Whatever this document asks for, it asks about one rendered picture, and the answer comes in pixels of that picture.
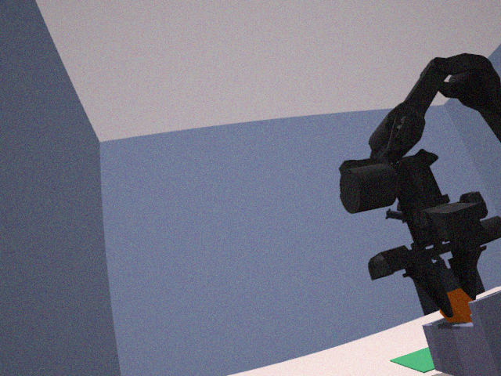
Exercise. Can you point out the orange l-shaped part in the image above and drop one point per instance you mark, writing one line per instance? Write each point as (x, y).
(460, 308)

